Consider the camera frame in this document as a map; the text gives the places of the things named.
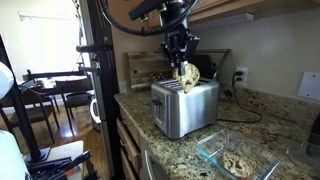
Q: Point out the light wood overhead cabinet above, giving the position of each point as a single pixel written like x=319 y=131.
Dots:
x=266 y=5

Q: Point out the square clear glass container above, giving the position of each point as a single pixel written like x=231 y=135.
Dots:
x=213 y=150

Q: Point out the slatted wooden cutting board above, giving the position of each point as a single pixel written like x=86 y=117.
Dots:
x=143 y=70

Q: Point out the clear drinking glass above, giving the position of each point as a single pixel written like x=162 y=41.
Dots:
x=300 y=150

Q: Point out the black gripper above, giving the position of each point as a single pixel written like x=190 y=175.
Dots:
x=176 y=16

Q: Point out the white blank wall plate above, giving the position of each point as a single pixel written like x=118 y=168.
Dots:
x=310 y=86

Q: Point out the white rounded housing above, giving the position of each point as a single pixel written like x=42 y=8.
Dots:
x=11 y=156
x=5 y=80

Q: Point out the white under-cabinet light strip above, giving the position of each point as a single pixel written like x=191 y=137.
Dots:
x=226 y=20

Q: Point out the dark wooden dining table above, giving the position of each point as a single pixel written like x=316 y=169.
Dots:
x=66 y=87

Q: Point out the stainless steel two-slot toaster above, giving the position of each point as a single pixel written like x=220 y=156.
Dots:
x=193 y=110

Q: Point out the light coloured robot desk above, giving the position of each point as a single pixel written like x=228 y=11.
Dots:
x=63 y=150

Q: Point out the white round appliance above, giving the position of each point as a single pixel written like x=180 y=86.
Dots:
x=95 y=110

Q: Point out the white wall power outlet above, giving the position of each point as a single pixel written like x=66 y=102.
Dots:
x=245 y=81

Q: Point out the wrist stereo camera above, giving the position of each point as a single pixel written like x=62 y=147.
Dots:
x=146 y=8

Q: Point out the black tools on desk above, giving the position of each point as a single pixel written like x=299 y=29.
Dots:
x=56 y=166

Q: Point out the sourdough bread slice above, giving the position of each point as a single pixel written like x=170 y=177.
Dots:
x=238 y=165
x=191 y=80

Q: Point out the light wood counter drawers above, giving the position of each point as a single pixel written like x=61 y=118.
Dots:
x=128 y=140

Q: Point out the stainless dishwasher front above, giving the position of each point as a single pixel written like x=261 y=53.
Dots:
x=160 y=171

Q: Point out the dark wooden dining chair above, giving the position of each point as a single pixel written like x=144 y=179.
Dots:
x=76 y=100
x=33 y=113

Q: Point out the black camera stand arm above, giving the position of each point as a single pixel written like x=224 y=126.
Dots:
x=20 y=110

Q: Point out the tall black stand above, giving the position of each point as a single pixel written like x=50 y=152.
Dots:
x=103 y=83

